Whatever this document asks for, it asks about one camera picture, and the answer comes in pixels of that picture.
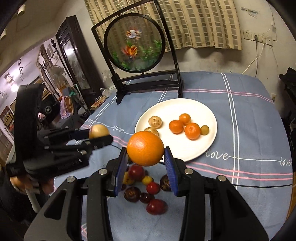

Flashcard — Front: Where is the yellow spotted fruit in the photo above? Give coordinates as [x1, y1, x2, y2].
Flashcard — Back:
[123, 171, 135, 186]

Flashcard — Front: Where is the small tan longan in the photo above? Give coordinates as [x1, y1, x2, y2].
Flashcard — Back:
[201, 125, 209, 136]

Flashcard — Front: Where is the dark cherry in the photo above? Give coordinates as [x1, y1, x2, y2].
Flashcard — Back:
[139, 192, 154, 204]

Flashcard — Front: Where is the small mandarin on plate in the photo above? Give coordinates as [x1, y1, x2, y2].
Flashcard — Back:
[179, 113, 191, 126]

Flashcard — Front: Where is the goldfish round screen ornament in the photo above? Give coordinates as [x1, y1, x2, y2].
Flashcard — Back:
[91, 1, 184, 104]

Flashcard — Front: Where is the mandarin orange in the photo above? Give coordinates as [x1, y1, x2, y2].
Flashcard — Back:
[184, 123, 201, 141]

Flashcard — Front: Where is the large red plum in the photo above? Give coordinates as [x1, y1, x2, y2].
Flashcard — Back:
[128, 165, 145, 181]

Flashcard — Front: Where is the small yellow fruit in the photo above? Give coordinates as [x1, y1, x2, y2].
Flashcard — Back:
[142, 175, 154, 186]

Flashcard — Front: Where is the large red apple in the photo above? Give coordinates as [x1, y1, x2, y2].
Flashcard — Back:
[146, 199, 167, 215]

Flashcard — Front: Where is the dark wooden cabinet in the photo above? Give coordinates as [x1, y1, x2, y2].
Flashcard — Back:
[55, 16, 104, 108]

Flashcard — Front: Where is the big orange fruit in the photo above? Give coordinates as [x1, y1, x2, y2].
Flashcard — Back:
[126, 131, 164, 167]

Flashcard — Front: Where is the white oval plate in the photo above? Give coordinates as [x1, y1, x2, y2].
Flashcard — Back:
[134, 98, 218, 163]

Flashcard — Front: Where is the blue striped tablecloth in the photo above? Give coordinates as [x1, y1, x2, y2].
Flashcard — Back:
[72, 71, 292, 240]

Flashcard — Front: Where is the person left hand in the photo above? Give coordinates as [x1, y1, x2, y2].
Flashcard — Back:
[10, 176, 54, 194]

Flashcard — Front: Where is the orange persimmon fruit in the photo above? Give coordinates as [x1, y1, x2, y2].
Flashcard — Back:
[169, 120, 184, 135]

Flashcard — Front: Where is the red cherry tomato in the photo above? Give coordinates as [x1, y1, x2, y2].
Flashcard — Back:
[146, 182, 161, 195]

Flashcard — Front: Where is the pale round fruit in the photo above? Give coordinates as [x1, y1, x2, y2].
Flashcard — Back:
[89, 124, 109, 139]

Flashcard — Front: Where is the dark mangosteen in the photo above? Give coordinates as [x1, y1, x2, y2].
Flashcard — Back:
[159, 175, 171, 191]
[123, 187, 142, 202]

